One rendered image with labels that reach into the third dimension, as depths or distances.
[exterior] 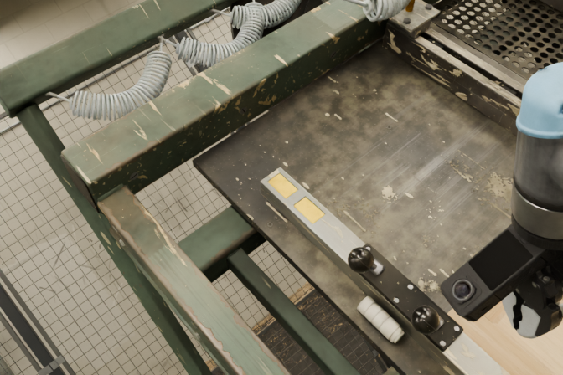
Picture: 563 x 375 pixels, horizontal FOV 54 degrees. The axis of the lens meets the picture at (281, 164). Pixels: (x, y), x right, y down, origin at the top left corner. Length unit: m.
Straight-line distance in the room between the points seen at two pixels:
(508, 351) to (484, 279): 0.37
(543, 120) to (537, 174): 0.06
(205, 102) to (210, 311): 0.40
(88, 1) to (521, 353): 5.36
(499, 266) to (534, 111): 0.19
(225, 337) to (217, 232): 0.25
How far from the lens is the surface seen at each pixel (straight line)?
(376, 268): 0.91
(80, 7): 5.85
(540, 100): 0.47
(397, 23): 1.25
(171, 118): 1.04
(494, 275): 0.59
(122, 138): 1.02
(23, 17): 5.82
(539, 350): 0.98
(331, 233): 0.95
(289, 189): 0.99
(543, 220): 0.54
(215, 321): 0.87
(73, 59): 1.47
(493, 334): 0.96
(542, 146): 0.48
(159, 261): 0.93
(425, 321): 0.78
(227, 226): 1.04
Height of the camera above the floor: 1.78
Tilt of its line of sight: 6 degrees down
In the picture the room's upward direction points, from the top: 33 degrees counter-clockwise
